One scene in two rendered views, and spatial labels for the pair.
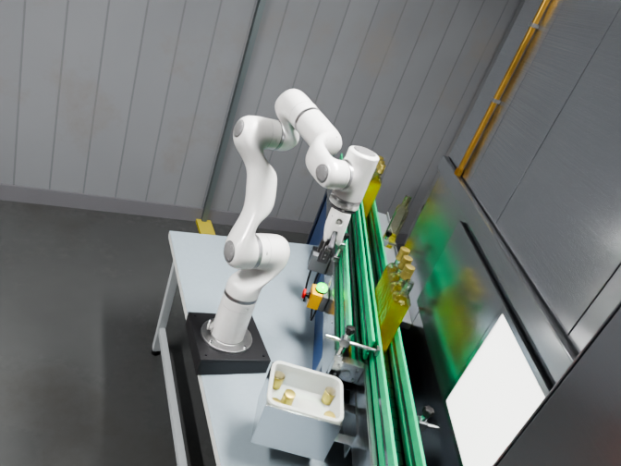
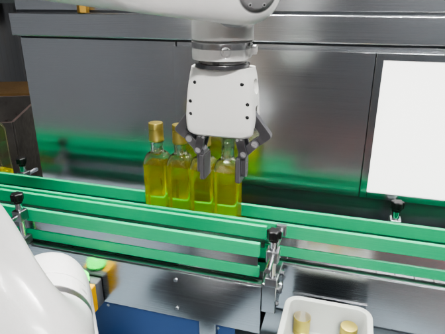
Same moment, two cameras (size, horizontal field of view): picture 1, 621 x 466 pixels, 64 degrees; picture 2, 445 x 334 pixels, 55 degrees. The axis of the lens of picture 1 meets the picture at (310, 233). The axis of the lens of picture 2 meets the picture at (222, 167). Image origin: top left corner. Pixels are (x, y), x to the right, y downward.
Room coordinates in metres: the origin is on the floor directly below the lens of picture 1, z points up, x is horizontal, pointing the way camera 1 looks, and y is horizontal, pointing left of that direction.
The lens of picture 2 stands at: (1.00, 0.50, 1.59)
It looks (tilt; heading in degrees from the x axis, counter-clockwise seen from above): 21 degrees down; 294
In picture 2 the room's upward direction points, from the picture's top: straight up
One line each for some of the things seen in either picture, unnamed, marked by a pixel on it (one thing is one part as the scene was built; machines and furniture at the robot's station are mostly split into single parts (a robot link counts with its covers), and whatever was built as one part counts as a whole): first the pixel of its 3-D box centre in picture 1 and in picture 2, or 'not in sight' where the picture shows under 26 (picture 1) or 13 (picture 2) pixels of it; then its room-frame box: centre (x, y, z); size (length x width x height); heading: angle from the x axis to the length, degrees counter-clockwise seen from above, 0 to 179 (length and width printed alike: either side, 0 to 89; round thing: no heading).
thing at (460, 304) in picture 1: (473, 351); (358, 126); (1.10, -0.51, 1.32); 0.90 x 0.03 x 0.34; 7
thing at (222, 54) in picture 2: (345, 201); (224, 51); (1.24, -0.06, 1.53); 0.09 x 0.08 x 0.03; 7
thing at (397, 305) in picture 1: (390, 319); (227, 200); (1.36, -0.34, 1.16); 0.06 x 0.06 x 0.21; 7
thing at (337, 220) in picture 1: (336, 219); (222, 96); (1.25, -0.06, 1.47); 0.10 x 0.07 x 0.11; 7
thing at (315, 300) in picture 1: (317, 298); (81, 297); (1.63, -0.12, 0.96); 0.07 x 0.07 x 0.07; 7
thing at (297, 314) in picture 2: (328, 396); (301, 325); (1.14, -0.23, 0.96); 0.04 x 0.04 x 0.04
